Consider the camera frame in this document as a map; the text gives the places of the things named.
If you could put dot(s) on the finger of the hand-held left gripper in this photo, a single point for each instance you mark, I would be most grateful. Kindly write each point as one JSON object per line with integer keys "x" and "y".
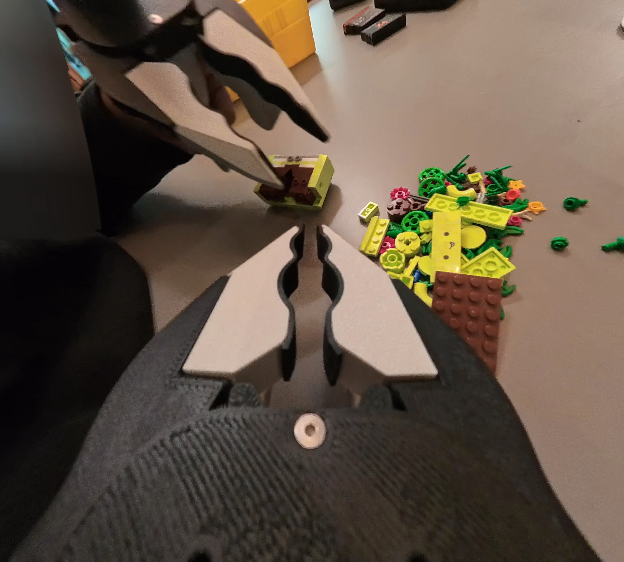
{"x": 258, "y": 60}
{"x": 204, "y": 128}

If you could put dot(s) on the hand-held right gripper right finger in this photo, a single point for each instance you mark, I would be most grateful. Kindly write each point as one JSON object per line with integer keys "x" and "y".
{"x": 380, "y": 328}

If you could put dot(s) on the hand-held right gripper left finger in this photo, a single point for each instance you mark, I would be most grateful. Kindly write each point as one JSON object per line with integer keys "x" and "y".
{"x": 239, "y": 328}

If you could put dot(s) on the brown toy plate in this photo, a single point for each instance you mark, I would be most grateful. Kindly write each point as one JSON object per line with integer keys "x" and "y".
{"x": 468, "y": 308}

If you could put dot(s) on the lime curved brick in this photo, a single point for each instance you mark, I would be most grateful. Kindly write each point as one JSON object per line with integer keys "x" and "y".
{"x": 374, "y": 236}

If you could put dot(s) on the lime face tile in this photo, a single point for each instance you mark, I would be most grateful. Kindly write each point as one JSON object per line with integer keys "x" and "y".
{"x": 447, "y": 250}

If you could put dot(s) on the lime brick box with brown bricks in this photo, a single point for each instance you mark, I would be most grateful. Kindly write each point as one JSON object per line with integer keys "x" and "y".
{"x": 321, "y": 177}

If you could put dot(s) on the long lime toy plate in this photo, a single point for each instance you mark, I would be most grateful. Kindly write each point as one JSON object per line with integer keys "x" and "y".
{"x": 482, "y": 213}

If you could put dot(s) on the person's left forearm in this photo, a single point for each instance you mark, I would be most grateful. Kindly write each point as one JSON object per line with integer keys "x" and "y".
{"x": 126, "y": 157}

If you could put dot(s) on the person's left hand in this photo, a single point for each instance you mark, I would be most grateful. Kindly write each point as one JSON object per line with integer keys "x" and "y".
{"x": 222, "y": 99}

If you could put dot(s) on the yellow box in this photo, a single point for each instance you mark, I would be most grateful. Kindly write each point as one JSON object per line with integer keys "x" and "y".
{"x": 287, "y": 16}

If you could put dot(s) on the black battery pack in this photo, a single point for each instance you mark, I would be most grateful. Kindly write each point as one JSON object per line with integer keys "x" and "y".
{"x": 385, "y": 28}
{"x": 363, "y": 21}

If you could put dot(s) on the pile of small toy bricks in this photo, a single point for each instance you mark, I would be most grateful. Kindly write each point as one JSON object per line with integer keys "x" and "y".
{"x": 414, "y": 220}

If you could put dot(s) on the person's black clothing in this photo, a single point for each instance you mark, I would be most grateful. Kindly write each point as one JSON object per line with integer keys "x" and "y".
{"x": 73, "y": 352}

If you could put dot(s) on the small green stud piece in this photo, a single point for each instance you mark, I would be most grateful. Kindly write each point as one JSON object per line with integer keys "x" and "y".
{"x": 559, "y": 243}
{"x": 573, "y": 203}

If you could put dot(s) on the small green leaf piece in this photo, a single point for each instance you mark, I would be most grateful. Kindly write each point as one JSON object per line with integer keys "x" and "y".
{"x": 614, "y": 245}

